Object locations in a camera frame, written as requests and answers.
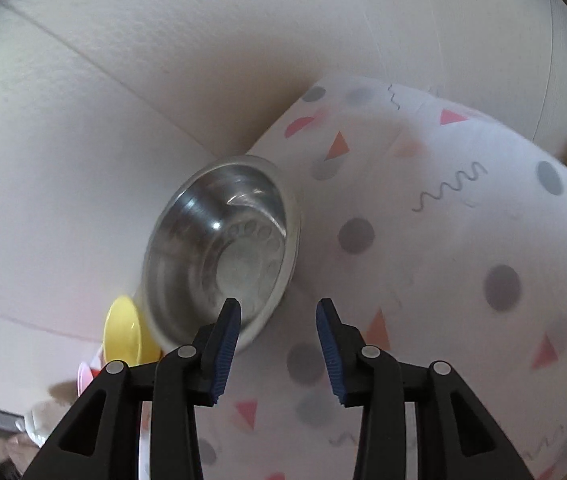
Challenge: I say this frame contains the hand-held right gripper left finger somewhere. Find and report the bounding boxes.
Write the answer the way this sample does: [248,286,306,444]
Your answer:
[22,297,242,480]

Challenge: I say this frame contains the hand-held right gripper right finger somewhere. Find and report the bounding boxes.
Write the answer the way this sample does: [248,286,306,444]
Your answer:
[316,297,537,480]

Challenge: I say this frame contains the stainless steel bowl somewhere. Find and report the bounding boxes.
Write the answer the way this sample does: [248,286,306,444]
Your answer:
[140,155,302,354]

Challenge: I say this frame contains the yellow plastic bowl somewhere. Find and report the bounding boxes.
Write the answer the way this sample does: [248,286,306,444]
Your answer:
[103,296,162,367]

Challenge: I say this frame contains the pink and red plastic bowl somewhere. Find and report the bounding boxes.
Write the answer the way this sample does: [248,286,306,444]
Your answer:
[76,357,103,397]

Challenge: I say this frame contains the white patterned tablecloth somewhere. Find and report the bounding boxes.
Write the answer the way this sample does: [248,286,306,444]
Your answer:
[136,75,567,480]

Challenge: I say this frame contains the white ceramic electric kettle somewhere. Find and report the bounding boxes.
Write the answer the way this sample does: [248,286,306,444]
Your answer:
[23,397,71,453]

